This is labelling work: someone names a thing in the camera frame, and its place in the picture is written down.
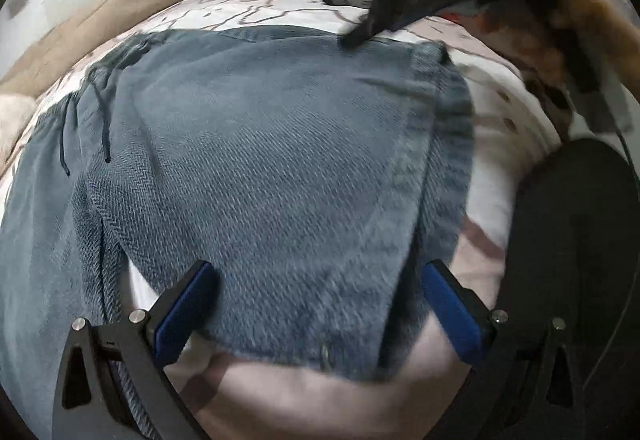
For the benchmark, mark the beige blanket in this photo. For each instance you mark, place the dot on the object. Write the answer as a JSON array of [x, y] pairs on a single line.
[[100, 14]]

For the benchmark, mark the pink fluffy cloth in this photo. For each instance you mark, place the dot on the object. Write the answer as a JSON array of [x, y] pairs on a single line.
[[12, 124]]

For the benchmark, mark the person's right hand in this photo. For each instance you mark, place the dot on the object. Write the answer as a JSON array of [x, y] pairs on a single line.
[[545, 54]]

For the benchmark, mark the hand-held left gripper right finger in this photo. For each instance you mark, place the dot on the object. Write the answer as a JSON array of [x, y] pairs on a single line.
[[452, 307]]

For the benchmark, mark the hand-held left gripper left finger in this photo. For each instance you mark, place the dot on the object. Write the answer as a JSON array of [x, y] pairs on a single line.
[[182, 307]]

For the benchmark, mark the white patterned bed sheet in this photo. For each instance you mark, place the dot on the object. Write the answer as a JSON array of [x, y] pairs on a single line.
[[505, 154]]

